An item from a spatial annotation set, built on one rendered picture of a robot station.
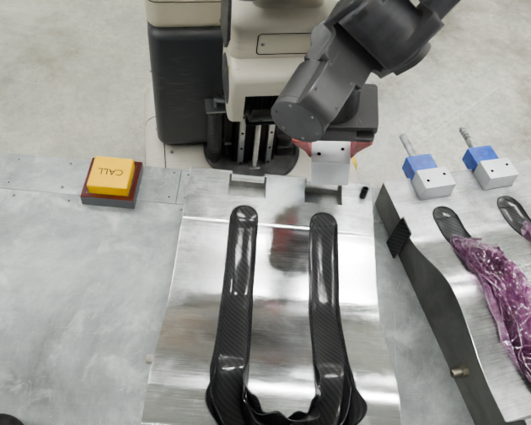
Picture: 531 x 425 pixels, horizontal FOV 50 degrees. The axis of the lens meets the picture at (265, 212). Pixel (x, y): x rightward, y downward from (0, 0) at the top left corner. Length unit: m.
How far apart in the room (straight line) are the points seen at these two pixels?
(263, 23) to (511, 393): 0.73
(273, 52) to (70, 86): 1.33
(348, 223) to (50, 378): 0.43
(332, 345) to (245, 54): 0.64
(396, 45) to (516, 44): 2.38
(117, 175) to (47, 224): 0.12
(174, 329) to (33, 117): 1.66
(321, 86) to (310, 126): 0.04
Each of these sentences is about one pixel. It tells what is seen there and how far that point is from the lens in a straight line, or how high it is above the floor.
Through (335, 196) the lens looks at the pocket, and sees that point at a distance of 0.84.
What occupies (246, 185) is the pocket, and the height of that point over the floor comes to 0.87.
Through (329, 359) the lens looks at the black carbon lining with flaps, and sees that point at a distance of 0.65.
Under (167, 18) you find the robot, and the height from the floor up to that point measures 0.72.
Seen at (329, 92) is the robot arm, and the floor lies 1.16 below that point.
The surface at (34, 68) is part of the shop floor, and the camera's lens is 2.45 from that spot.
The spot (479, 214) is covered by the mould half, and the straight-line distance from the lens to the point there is 0.91.
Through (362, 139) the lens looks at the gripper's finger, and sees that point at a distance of 0.68.
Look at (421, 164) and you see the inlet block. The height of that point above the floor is 0.87.
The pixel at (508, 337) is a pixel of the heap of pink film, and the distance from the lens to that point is 0.77.
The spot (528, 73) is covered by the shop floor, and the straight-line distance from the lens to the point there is 2.77.
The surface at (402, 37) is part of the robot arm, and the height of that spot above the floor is 1.21.
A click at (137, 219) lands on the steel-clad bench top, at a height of 0.80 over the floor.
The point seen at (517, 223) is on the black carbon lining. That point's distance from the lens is 0.93.
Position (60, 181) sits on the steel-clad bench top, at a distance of 0.95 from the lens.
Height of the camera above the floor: 1.51
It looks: 53 degrees down
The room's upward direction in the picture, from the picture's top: 8 degrees clockwise
